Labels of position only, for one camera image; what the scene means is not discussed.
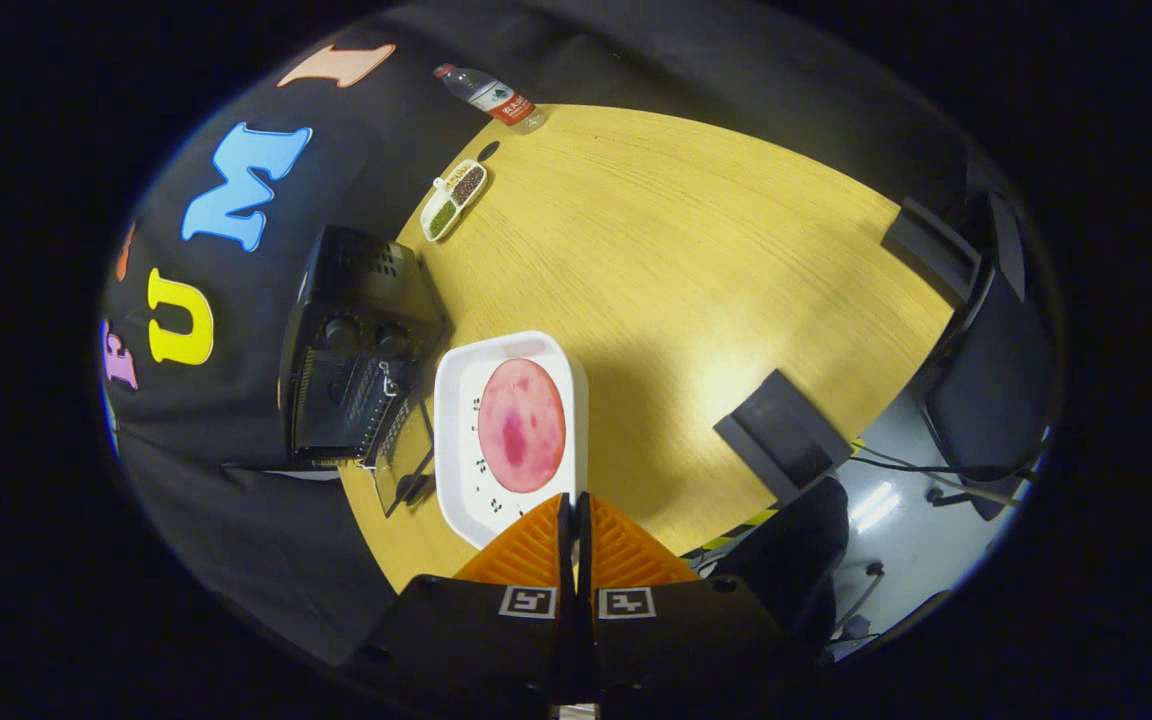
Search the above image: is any black office chair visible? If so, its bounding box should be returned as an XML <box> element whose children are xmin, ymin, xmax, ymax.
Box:
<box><xmin>881</xmin><ymin>190</ymin><xmax>1057</xmax><ymax>521</ymax></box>
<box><xmin>711</xmin><ymin>368</ymin><xmax>887</xmax><ymax>661</ymax></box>

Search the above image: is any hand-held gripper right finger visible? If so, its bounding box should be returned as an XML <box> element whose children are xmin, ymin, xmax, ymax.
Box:
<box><xmin>576</xmin><ymin>492</ymin><xmax>817</xmax><ymax>701</ymax></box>

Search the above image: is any black toaster oven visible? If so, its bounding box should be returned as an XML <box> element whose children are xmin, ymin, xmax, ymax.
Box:
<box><xmin>278</xmin><ymin>225</ymin><xmax>452</xmax><ymax>519</ymax></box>

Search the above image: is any black floor cable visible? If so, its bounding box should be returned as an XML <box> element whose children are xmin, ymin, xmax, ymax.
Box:
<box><xmin>851</xmin><ymin>445</ymin><xmax>1037</xmax><ymax>493</ymax></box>

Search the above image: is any white square food plate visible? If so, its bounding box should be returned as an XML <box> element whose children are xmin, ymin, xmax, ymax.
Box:
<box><xmin>433</xmin><ymin>330</ymin><xmax>589</xmax><ymax>551</ymax></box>

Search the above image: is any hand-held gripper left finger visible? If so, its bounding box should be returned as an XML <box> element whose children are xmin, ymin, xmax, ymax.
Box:
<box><xmin>351</xmin><ymin>492</ymin><xmax>577</xmax><ymax>701</ymax></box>

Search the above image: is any clear water bottle red label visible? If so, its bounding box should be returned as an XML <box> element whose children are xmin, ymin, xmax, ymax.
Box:
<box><xmin>434</xmin><ymin>63</ymin><xmax>547</xmax><ymax>134</ymax></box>

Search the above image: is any round pink meat slice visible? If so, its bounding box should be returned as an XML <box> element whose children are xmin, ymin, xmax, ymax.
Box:
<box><xmin>477</xmin><ymin>358</ymin><xmax>568</xmax><ymax>494</ymax></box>

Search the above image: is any white divided bean dish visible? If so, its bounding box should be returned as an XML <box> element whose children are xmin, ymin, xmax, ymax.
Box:
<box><xmin>420</xmin><ymin>158</ymin><xmax>488</xmax><ymax>243</ymax></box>

